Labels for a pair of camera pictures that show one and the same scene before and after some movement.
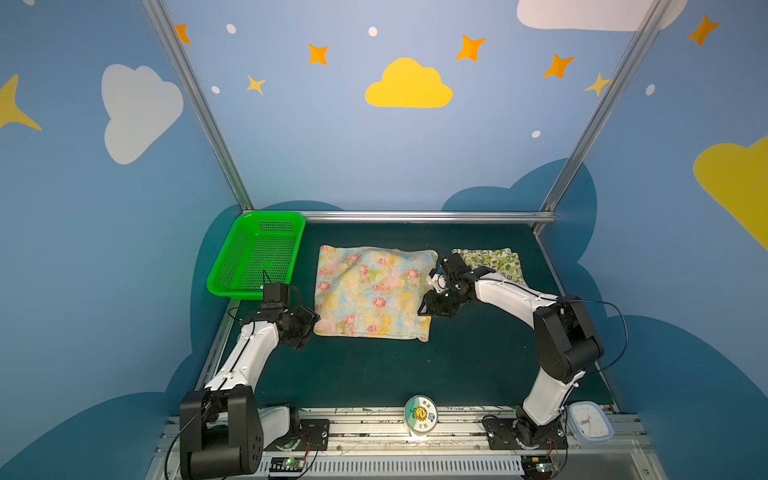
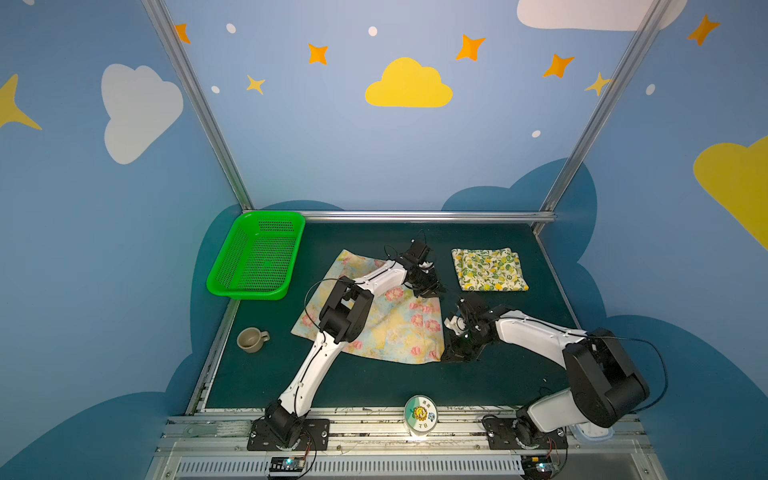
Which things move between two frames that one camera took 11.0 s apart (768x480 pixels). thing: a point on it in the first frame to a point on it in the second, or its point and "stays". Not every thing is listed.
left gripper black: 303,324 to 426,279
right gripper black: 438,297 to 463,339
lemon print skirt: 505,263 stays
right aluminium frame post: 607,106 stays
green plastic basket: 260,251 stays
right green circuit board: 537,467 stays
